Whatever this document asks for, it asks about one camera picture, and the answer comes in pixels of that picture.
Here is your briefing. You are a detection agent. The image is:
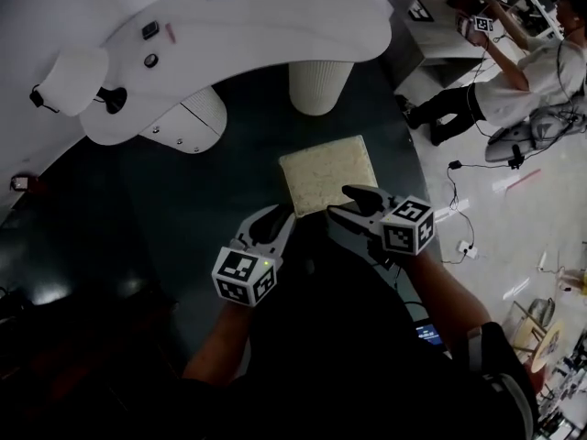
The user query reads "red floor tape strip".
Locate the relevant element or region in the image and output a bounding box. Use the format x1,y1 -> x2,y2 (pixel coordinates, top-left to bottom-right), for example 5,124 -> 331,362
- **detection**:
504,168 -> 542,192

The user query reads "grey arm strap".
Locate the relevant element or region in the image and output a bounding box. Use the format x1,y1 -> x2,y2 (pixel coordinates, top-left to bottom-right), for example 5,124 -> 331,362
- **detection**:
467,327 -> 487,370

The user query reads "black lamp cord switch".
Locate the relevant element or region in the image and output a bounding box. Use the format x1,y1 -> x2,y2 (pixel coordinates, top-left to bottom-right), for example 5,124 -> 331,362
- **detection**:
29,83 -> 61,114

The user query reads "person's left forearm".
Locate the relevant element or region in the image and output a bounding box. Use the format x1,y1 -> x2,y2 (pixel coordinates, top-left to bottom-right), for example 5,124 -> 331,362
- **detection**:
182,300 -> 256,387

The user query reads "person's right forearm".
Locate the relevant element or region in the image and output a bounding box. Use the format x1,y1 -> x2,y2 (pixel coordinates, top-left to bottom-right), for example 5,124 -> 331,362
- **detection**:
403,249 -> 494,352

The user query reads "small round wooden table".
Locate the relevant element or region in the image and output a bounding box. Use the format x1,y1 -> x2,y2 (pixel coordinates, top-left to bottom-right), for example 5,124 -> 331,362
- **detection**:
511,298 -> 568,370

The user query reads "white table lamp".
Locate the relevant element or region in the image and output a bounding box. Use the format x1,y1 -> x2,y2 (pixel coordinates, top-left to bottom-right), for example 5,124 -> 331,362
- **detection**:
43,46 -> 128,118

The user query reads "dark green carpet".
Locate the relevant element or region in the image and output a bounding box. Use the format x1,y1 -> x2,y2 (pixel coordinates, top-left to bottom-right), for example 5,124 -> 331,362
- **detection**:
0,57 -> 444,375

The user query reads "grey pedestal base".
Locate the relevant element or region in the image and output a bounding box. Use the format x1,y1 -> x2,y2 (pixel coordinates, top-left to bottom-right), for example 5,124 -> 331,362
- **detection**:
485,107 -> 587,164

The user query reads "grey shelf desk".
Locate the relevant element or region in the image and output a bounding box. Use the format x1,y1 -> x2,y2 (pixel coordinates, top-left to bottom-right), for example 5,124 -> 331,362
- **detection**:
387,0 -> 551,89

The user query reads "lit phone screen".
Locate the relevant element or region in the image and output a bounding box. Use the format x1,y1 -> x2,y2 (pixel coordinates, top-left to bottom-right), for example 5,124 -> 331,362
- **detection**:
415,323 -> 441,343

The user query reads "black floor cable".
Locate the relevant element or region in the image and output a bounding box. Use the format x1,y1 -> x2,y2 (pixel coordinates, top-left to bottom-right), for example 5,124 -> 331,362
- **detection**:
447,167 -> 478,251

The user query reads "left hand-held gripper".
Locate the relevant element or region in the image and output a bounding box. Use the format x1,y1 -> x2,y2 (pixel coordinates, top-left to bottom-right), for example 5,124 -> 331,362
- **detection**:
210,204 -> 297,309

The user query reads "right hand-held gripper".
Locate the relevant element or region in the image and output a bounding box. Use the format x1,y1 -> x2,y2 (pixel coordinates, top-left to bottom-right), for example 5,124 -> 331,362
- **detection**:
326,183 -> 436,270

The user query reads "cream floral upholstered stool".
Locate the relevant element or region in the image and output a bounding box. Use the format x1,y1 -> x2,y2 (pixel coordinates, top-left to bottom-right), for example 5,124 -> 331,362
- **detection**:
278,135 -> 380,219

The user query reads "white curved vanity desk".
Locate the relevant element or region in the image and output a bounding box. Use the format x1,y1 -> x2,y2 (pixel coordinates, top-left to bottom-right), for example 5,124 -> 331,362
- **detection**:
75,0 -> 393,155

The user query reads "black and white printed card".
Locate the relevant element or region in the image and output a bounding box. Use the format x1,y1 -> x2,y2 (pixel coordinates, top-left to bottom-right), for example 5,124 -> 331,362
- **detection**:
407,0 -> 435,23

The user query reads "person's body in black clothing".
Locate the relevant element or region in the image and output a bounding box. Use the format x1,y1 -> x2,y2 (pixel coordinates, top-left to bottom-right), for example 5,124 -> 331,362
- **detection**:
150,226 -> 540,440

